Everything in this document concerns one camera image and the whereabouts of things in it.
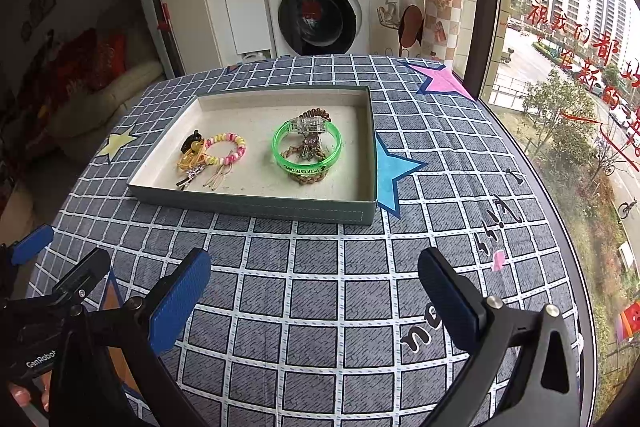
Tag gold hair pins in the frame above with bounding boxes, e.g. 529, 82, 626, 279
202, 164, 236, 192

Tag green translucent bangle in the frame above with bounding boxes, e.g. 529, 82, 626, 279
272, 117, 343, 185

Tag metal charm pendant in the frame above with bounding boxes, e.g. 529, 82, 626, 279
300, 132, 326, 162

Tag yellow hair clip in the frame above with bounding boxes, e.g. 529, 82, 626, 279
176, 142, 208, 172

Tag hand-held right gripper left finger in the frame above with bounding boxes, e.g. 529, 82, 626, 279
47, 248, 212, 427

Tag red-handled mop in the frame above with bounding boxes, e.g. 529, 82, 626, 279
150, 0, 181, 78

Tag pink checked panel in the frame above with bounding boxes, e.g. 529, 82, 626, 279
421, 0, 463, 62

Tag white washing machine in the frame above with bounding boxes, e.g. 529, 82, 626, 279
261, 0, 371, 58

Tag cream sofa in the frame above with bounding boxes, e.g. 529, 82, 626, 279
30, 57, 166, 148

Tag wire slipper rack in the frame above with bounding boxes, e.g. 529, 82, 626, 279
377, 0, 426, 50

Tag red printed blanket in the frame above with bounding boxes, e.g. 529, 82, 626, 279
50, 29, 101, 98

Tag orange window sticker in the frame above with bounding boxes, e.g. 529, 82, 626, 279
615, 302, 640, 343

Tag grey checked star tablecloth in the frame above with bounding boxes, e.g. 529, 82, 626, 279
27, 54, 586, 427

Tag grey-green cardboard tray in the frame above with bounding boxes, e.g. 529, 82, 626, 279
126, 86, 379, 226

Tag pink yellow beaded bracelet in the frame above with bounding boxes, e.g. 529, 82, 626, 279
204, 133, 247, 166

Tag red cushion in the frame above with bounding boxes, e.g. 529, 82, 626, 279
97, 32, 126, 78

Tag dark wall picture frame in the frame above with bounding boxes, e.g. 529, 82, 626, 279
29, 0, 55, 22

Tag person's left hand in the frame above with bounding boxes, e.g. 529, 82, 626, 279
7, 379, 51, 413

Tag brown slipper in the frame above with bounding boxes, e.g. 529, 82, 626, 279
400, 5, 425, 48

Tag black hair claw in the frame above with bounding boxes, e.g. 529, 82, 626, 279
181, 130, 207, 152

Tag star rhinestone hair clip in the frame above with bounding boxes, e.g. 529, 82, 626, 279
175, 164, 208, 192

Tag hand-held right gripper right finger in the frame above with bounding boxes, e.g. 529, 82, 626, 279
417, 247, 583, 427

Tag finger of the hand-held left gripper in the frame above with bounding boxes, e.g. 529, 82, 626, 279
52, 249, 112, 305
10, 224, 55, 266

